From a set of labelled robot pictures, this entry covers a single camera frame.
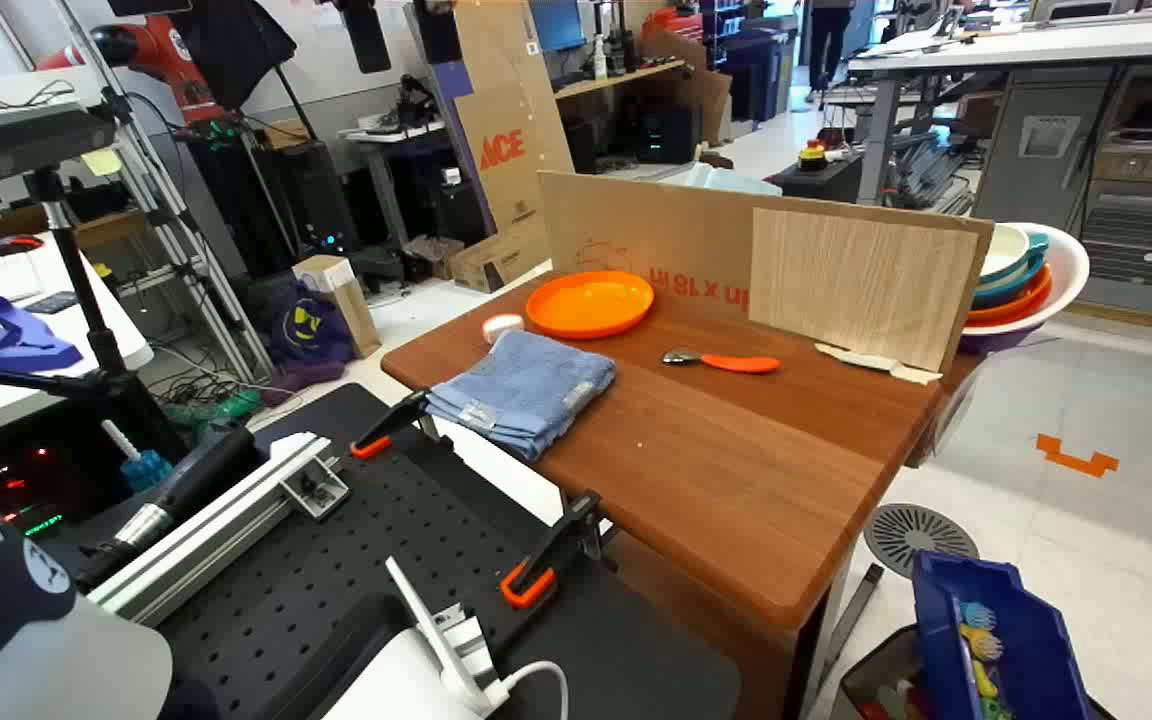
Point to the orange plastic plate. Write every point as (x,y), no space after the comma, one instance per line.
(588,305)

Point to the blue folded towel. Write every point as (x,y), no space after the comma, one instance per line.
(522,388)

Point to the black orange bar clamp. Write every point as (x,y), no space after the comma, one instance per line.
(382,432)
(544,554)

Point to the tall ACE cardboard box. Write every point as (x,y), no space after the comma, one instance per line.
(506,147)

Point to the small tan paper bag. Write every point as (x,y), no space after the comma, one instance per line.
(339,300)

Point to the white strip pieces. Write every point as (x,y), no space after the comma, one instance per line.
(868,357)

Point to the light wood panel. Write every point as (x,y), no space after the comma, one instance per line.
(862,282)

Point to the black perforated base board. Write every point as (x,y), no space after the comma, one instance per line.
(339,573)

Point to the round grey floor grille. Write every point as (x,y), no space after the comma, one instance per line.
(920,536)

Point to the metal shelf ladder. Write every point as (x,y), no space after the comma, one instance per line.
(180,225)

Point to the cream bowl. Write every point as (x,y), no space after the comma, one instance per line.
(1000,249)

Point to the black floor container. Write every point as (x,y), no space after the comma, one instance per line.
(883,683)

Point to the orange bowl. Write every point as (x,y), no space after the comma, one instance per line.
(1017,305)

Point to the teal bowl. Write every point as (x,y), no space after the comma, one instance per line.
(1023,274)

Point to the stacked colourful bowls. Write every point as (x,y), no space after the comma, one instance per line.
(1064,282)

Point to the blue plastic bin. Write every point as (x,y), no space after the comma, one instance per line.
(1000,620)

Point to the grey cabinet desk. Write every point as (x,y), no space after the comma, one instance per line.
(1056,135)

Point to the black control box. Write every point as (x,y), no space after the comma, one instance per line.
(56,460)

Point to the white side table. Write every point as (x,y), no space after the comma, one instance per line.
(19,287)

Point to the purple blue cloth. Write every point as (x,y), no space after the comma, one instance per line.
(2,341)

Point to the cardboard back wall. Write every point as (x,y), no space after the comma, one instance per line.
(642,241)

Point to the aluminium rail with bracket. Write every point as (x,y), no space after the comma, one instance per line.
(222,527)

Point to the black camera tripod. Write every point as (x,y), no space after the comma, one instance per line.
(63,247)

